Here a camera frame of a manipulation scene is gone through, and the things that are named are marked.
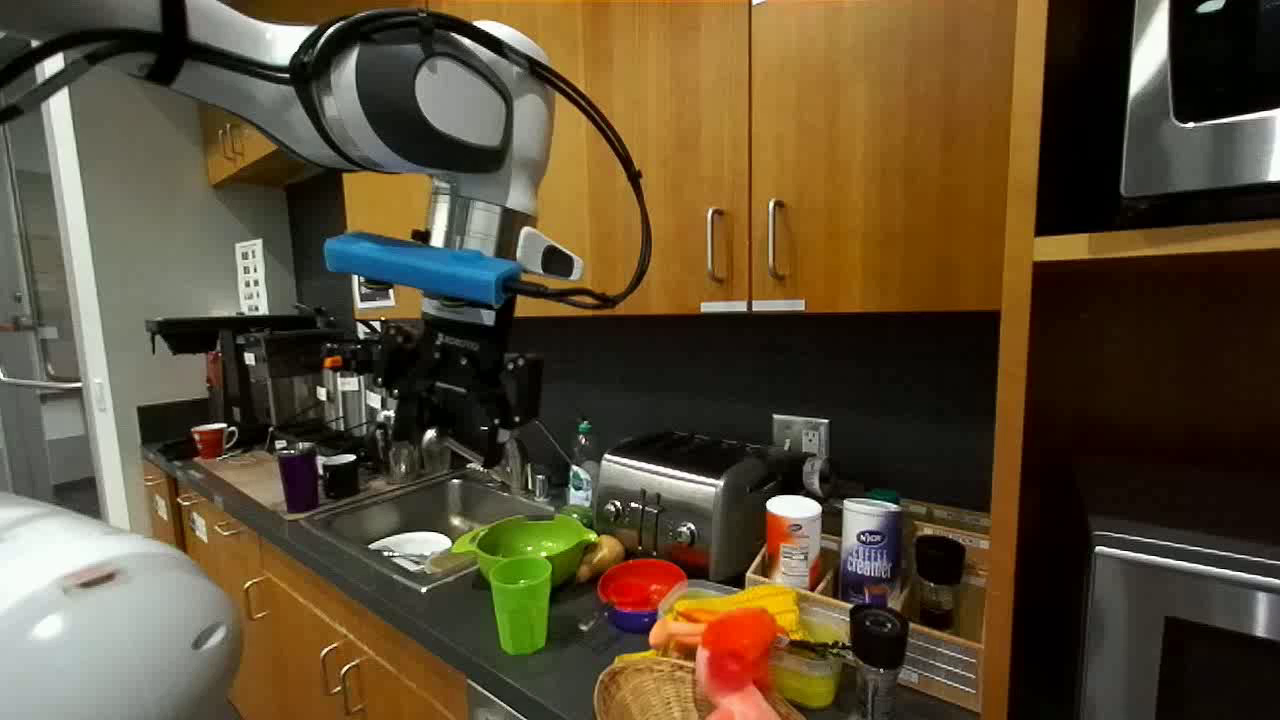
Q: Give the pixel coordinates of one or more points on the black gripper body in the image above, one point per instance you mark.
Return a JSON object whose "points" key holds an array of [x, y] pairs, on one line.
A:
{"points": [[467, 361]]}

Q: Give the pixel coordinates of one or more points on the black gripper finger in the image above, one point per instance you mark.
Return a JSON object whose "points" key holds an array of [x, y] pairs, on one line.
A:
{"points": [[412, 395], [525, 391]]}

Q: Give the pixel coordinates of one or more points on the stainless steel toaster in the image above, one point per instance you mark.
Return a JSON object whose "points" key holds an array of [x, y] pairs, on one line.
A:
{"points": [[682, 513]]}

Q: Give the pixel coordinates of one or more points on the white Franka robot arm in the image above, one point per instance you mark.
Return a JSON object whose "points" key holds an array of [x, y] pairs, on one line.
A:
{"points": [[403, 94]]}

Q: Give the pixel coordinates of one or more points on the chrome sink faucet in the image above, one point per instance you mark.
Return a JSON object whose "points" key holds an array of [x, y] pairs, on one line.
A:
{"points": [[512, 465]]}

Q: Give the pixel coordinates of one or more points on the clear dish soap bottle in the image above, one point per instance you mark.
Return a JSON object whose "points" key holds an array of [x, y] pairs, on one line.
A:
{"points": [[580, 480]]}

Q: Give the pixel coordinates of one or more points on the black mug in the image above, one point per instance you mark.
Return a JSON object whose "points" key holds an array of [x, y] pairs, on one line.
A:
{"points": [[337, 477]]}

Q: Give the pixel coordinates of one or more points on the stainless steel sink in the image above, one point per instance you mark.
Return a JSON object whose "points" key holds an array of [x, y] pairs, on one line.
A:
{"points": [[403, 513]]}

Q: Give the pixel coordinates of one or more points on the purple mug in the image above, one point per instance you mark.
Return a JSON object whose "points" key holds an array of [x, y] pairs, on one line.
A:
{"points": [[298, 480]]}

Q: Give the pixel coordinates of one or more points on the white plate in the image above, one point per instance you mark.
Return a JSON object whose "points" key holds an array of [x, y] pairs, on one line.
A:
{"points": [[411, 544]]}

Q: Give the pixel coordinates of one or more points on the green mixing bowl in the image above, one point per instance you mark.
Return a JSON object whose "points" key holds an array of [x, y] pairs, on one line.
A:
{"points": [[534, 544]]}

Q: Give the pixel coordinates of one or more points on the black coffee brewer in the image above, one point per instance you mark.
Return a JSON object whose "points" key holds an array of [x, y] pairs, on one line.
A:
{"points": [[253, 375]]}

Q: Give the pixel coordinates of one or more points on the brown pear toy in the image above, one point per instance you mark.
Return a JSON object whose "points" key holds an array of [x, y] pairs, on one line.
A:
{"points": [[602, 559]]}

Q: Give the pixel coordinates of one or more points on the red mug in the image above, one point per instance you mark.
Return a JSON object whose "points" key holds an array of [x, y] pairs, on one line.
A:
{"points": [[211, 441]]}

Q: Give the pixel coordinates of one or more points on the white label strip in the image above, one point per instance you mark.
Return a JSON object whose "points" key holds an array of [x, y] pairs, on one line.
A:
{"points": [[725, 305], [777, 305]]}

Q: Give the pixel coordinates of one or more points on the green plastic cup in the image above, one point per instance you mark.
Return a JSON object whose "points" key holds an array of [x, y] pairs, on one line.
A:
{"points": [[523, 604]]}

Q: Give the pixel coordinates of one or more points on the red plastic bowl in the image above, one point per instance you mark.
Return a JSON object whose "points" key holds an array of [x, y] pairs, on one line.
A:
{"points": [[641, 586]]}

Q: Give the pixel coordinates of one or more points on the purple small bowl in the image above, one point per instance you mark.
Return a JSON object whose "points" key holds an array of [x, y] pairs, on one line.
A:
{"points": [[629, 621]]}

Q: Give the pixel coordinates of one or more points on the wooden base cabinet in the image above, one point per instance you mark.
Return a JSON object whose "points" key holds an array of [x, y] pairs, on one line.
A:
{"points": [[283, 624]]}

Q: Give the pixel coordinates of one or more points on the orange carrot toy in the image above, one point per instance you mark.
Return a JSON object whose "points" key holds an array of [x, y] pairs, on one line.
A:
{"points": [[672, 634]]}

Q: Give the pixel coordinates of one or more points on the white orange canister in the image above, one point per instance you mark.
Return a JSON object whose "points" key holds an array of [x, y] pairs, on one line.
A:
{"points": [[793, 540]]}

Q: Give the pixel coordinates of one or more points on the yellow toy vegetable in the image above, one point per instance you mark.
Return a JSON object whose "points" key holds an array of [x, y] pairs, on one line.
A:
{"points": [[744, 604]]}

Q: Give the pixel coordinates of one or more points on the wicker basket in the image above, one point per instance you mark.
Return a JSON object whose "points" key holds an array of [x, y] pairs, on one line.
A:
{"points": [[647, 691]]}

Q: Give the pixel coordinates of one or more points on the red pink toy food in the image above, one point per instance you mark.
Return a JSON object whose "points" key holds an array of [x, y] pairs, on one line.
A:
{"points": [[738, 652]]}

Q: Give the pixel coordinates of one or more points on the white blue canister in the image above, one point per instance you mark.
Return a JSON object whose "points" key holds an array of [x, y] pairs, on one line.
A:
{"points": [[871, 551]]}

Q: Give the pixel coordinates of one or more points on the small tub with yellow food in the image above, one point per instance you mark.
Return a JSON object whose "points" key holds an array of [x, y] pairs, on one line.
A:
{"points": [[806, 679]]}

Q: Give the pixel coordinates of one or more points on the black pepper grinder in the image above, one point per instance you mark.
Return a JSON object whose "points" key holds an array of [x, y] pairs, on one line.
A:
{"points": [[878, 640]]}

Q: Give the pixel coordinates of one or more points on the dark spice jar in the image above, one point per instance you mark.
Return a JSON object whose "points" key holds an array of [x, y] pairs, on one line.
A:
{"points": [[938, 581]]}

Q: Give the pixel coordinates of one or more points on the wooden tall cabinet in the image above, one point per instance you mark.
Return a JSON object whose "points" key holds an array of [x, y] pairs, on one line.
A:
{"points": [[1021, 401]]}

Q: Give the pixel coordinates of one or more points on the wooden crate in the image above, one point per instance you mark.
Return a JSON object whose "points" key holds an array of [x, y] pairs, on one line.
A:
{"points": [[955, 652]]}

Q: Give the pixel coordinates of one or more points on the stainless steel built-in oven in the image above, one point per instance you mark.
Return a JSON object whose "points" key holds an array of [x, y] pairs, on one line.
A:
{"points": [[1174, 600]]}

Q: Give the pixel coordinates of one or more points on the stainless steel microwave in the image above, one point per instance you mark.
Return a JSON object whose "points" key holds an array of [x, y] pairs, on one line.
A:
{"points": [[1203, 135]]}

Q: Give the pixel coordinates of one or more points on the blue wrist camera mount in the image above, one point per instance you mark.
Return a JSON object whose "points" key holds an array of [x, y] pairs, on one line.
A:
{"points": [[412, 266]]}

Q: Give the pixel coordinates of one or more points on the white wall panel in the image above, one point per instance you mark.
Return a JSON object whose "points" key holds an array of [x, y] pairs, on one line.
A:
{"points": [[253, 278]]}

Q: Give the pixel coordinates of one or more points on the wall power outlet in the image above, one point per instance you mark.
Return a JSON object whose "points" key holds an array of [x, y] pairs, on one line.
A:
{"points": [[796, 441]]}

